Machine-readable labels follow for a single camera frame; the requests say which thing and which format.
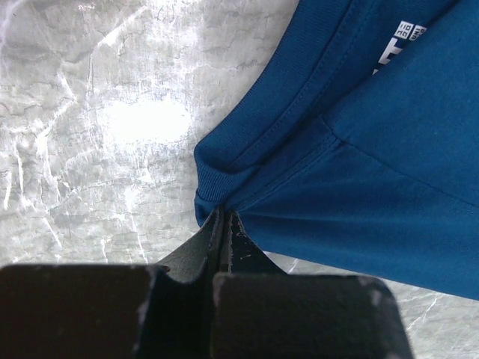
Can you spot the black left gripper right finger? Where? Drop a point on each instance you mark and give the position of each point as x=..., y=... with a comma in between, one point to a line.
x=260, y=311

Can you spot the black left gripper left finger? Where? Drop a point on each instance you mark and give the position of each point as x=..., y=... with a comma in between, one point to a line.
x=161, y=310

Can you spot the blue t shirt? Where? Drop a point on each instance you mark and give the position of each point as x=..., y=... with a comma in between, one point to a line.
x=357, y=147

